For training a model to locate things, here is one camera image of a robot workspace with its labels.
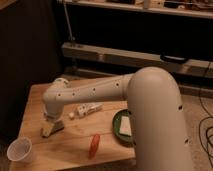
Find yellow cheese wedge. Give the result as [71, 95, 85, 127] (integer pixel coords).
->
[41, 122, 54, 137]

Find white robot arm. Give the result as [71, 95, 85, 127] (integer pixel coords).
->
[43, 67, 194, 171]

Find dark grey eraser block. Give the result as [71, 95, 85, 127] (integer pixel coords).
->
[51, 120, 64, 134]

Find wooden table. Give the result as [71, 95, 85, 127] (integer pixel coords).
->
[9, 84, 134, 171]

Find orange carrot toy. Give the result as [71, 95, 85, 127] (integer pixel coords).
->
[89, 134, 100, 158]

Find green bowl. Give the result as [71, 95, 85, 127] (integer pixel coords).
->
[112, 109, 133, 146]

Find white sponge block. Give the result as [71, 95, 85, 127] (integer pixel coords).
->
[119, 116, 132, 136]

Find metal pole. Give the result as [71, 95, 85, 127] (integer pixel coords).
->
[62, 0, 75, 46]

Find upper shelf board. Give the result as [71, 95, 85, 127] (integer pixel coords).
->
[56, 0, 213, 19]

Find grey metal shelf rail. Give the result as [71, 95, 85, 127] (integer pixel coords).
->
[61, 42, 213, 78]

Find black handle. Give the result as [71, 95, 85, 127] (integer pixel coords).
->
[160, 54, 189, 64]

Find black floor cables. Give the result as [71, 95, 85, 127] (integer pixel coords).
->
[198, 61, 213, 159]

